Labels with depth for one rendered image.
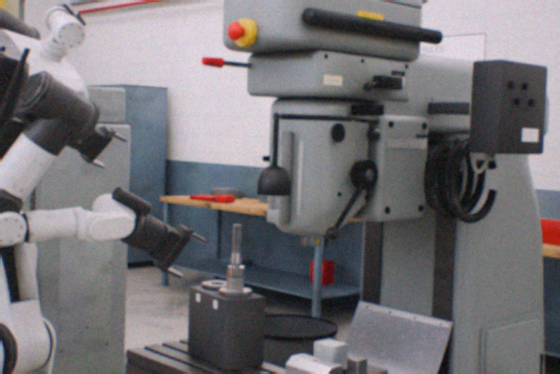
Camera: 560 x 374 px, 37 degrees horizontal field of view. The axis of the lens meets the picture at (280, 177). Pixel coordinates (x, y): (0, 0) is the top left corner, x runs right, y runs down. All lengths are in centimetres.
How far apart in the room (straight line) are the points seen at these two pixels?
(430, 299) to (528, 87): 63
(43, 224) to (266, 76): 60
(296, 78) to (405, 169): 38
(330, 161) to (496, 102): 39
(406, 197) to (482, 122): 28
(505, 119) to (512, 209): 46
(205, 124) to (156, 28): 145
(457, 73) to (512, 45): 441
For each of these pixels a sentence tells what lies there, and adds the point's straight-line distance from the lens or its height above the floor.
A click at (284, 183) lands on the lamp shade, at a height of 144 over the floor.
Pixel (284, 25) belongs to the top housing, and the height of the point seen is 177.
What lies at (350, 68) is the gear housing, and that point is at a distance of 191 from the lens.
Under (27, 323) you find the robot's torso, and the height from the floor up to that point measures 107.
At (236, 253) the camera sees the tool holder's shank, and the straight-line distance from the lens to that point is 227.
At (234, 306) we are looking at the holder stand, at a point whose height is 109.
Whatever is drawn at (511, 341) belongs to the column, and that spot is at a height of 101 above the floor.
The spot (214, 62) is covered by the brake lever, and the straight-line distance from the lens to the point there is 191.
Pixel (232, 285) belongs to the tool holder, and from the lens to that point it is 227.
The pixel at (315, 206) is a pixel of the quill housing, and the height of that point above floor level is 138.
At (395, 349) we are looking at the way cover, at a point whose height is 98.
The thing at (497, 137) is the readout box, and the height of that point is 155.
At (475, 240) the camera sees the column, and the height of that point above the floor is 129.
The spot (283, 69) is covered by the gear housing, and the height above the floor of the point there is 169.
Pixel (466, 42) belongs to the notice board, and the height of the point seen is 231.
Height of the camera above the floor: 154
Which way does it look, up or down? 3 degrees down
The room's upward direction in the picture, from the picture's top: 2 degrees clockwise
